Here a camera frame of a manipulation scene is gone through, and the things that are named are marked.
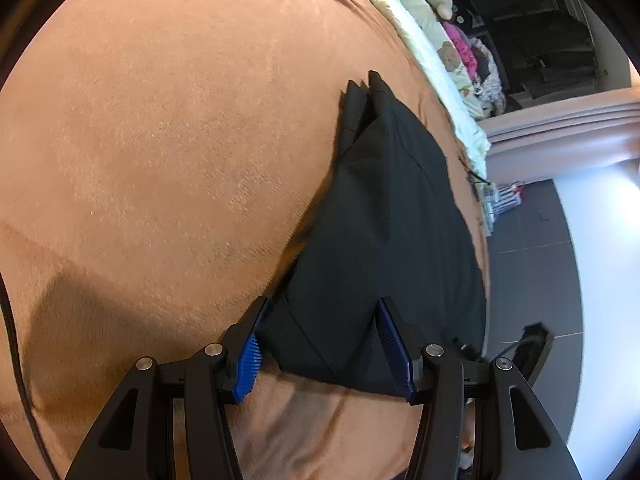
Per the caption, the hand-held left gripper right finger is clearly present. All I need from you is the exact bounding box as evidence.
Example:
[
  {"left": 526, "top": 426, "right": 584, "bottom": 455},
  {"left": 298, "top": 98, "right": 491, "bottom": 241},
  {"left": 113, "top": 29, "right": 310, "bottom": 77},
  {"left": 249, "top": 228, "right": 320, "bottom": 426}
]
[{"left": 375, "top": 296, "right": 583, "bottom": 480}]

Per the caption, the bed with brown sheet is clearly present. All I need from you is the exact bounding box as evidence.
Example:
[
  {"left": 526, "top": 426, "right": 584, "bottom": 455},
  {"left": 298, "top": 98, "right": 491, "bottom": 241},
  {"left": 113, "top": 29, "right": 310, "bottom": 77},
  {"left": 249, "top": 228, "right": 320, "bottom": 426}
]
[{"left": 0, "top": 0, "right": 493, "bottom": 480}]

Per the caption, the black strap cable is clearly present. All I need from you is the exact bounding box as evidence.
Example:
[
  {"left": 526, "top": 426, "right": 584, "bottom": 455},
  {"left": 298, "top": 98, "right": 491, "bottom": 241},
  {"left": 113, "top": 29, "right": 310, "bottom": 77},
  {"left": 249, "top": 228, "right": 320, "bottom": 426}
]
[{"left": 0, "top": 274, "right": 57, "bottom": 480}]

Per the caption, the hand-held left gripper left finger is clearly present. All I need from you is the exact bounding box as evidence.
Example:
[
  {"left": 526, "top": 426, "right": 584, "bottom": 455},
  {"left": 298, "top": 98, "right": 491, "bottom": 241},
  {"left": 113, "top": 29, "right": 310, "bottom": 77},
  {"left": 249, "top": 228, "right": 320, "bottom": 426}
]
[{"left": 65, "top": 296, "right": 273, "bottom": 480}]

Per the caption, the black jacket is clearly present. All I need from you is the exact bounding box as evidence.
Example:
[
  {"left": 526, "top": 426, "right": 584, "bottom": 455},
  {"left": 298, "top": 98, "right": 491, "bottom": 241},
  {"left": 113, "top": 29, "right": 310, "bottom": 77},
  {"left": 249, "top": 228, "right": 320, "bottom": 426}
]
[{"left": 260, "top": 70, "right": 489, "bottom": 397}]

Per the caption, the white quilt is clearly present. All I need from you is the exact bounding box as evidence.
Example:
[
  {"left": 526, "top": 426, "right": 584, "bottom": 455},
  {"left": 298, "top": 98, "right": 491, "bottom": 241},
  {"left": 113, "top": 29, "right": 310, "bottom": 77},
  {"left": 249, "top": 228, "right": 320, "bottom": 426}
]
[{"left": 334, "top": 0, "right": 494, "bottom": 187}]

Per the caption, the pink curtain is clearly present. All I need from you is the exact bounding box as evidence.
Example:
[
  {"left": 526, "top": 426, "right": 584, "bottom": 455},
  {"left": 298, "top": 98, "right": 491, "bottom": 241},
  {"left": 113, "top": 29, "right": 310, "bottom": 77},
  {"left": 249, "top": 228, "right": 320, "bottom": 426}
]
[{"left": 479, "top": 89, "right": 640, "bottom": 172}]

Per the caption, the pile of patterned clothes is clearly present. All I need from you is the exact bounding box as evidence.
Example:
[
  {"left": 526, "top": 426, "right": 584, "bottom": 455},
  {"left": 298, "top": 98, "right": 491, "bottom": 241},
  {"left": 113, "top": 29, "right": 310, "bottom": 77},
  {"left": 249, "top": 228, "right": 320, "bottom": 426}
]
[{"left": 465, "top": 30, "right": 507, "bottom": 117}]

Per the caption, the thin black cable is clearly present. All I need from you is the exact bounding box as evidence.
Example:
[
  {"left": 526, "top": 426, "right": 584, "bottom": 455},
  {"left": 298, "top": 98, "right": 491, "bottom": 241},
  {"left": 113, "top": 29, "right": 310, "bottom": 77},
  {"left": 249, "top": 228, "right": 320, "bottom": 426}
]
[{"left": 464, "top": 156, "right": 494, "bottom": 187}]

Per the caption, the pink cloth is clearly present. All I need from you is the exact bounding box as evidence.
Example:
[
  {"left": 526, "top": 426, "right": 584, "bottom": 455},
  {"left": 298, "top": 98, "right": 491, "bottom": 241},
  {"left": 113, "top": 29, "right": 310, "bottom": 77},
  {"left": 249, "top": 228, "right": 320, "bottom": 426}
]
[{"left": 444, "top": 21, "right": 477, "bottom": 80}]

